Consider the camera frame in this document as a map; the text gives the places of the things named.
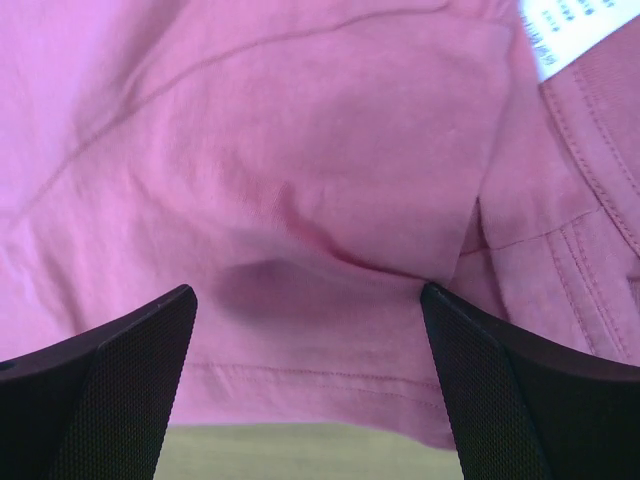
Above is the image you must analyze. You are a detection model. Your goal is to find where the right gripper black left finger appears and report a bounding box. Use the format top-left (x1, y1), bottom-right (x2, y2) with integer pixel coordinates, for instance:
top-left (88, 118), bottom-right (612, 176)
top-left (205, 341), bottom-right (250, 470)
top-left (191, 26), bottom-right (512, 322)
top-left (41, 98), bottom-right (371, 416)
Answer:
top-left (1, 285), bottom-right (197, 480)

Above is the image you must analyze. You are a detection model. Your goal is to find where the salmon pink t-shirt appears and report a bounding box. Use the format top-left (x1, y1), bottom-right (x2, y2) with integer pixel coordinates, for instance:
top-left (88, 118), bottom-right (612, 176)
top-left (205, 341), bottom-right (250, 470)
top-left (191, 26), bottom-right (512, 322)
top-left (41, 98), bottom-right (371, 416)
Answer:
top-left (1, 1), bottom-right (639, 448)

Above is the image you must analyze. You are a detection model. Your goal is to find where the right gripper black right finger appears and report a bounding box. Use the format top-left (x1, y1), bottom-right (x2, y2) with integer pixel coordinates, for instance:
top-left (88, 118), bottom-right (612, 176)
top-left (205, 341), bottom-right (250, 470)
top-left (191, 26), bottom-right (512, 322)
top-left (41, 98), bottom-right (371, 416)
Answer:
top-left (420, 283), bottom-right (639, 480)

